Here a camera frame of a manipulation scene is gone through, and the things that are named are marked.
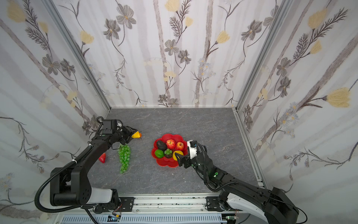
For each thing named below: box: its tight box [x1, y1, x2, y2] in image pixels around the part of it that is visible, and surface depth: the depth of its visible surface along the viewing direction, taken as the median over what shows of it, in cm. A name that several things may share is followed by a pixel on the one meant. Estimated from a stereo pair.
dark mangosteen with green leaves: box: [164, 148, 173, 159], surface depth 90 cm
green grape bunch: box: [118, 143, 131, 174], surface depth 90 cm
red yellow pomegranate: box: [176, 141, 185, 150], surface depth 92 cm
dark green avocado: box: [156, 140, 167, 152], surface depth 93 cm
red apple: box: [166, 139, 176, 150], surface depth 93 cm
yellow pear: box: [131, 130, 143, 139], surface depth 88 cm
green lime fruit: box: [154, 149, 165, 159], surface depth 90 cm
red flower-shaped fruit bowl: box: [151, 133, 189, 168], surface depth 92 cm
